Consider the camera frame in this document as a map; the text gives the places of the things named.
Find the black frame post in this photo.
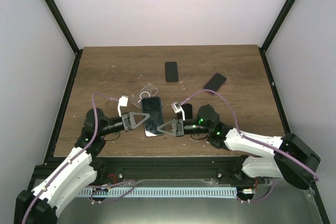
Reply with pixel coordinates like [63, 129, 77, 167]
[28, 0, 80, 55]
[261, 0, 314, 51]

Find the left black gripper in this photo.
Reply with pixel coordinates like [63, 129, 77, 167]
[99, 112, 150, 136]

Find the right black frame post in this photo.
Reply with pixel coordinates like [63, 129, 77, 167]
[261, 0, 314, 51]

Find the left black frame post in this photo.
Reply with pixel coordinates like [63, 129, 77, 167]
[28, 0, 80, 55]

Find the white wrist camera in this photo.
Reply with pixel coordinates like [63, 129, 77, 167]
[171, 102, 185, 121]
[117, 95, 129, 117]

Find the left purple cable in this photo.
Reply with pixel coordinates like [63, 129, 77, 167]
[20, 92, 137, 224]

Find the black phone far centre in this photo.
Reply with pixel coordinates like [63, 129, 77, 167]
[165, 61, 179, 82]

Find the clear magsafe phone case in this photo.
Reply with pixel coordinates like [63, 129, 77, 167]
[131, 83, 159, 109]

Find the purple cable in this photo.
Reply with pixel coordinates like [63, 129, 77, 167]
[20, 92, 137, 224]
[181, 89, 320, 205]

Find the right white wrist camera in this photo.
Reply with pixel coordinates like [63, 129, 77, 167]
[171, 102, 185, 121]

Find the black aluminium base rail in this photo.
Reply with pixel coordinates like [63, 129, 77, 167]
[31, 155, 312, 185]

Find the light blue slotted cable duct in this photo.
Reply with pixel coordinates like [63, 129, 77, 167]
[93, 187, 237, 198]

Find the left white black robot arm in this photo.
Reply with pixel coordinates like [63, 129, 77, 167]
[14, 108, 150, 223]

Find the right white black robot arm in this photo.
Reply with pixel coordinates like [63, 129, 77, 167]
[157, 105, 321, 190]

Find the blue phone black screen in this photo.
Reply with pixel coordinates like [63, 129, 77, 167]
[141, 96, 164, 137]

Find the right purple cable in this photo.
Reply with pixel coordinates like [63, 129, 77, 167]
[181, 89, 320, 205]

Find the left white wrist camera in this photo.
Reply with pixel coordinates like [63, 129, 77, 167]
[117, 95, 129, 117]

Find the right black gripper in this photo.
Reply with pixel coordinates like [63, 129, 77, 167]
[157, 118, 211, 137]

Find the black phone case centre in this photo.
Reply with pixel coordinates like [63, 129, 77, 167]
[182, 103, 193, 121]

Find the pink phone black screen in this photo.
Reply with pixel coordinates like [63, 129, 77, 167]
[203, 73, 227, 95]

